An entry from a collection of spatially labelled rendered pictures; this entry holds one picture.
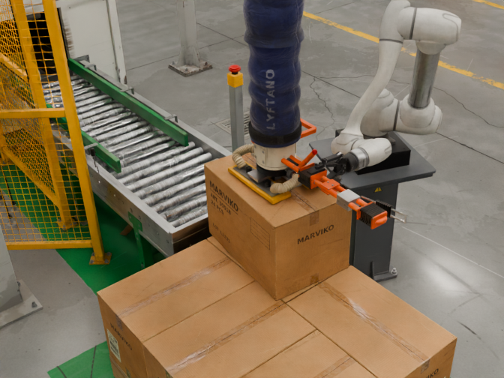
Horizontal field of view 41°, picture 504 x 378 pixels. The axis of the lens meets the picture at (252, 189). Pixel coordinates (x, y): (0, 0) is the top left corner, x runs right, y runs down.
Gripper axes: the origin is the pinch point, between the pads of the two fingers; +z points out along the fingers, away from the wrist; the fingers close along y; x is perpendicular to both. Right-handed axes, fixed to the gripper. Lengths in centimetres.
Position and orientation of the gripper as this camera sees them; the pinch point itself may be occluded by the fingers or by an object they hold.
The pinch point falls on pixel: (314, 177)
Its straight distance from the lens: 271.9
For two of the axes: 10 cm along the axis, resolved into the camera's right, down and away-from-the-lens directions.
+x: -5.8, -4.3, 6.9
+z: -8.1, 3.4, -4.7
